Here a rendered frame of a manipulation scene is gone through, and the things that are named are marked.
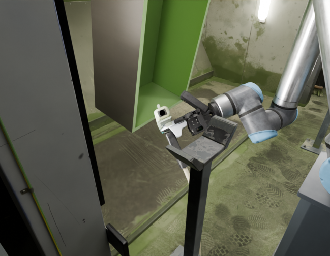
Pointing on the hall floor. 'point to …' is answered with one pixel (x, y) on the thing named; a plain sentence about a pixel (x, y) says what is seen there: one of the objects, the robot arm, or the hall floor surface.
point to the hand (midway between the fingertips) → (163, 127)
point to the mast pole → (322, 130)
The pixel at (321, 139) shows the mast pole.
